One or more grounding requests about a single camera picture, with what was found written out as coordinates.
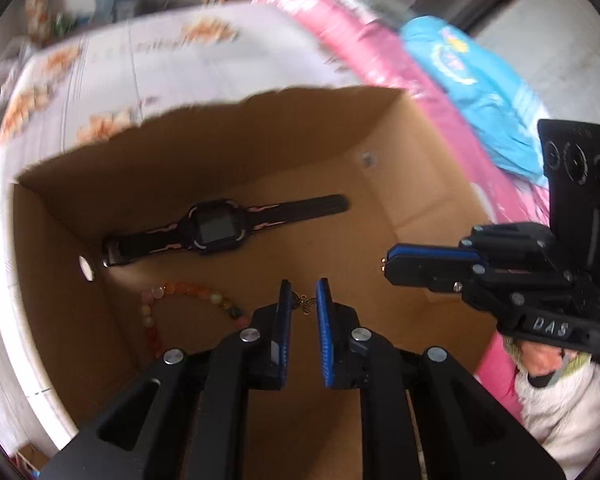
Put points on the small gold earring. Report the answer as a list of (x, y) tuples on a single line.
[(303, 303)]

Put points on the black camera box right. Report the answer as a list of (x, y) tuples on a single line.
[(571, 154)]

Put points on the blue garment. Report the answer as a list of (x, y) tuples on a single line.
[(501, 108)]

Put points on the white plastic bag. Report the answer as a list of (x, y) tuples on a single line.
[(17, 52)]

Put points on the right hand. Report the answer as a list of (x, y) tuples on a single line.
[(541, 359)]

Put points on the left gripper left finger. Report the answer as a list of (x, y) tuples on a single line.
[(280, 337)]

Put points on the brown cardboard box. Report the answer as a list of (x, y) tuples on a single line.
[(206, 291)]

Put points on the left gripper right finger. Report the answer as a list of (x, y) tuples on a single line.
[(335, 322)]

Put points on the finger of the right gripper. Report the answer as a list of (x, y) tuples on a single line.
[(448, 276), (433, 252)]

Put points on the black pink smartwatch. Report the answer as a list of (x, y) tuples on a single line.
[(216, 226)]

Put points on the white fleece right sleeve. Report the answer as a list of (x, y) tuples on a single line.
[(561, 410)]

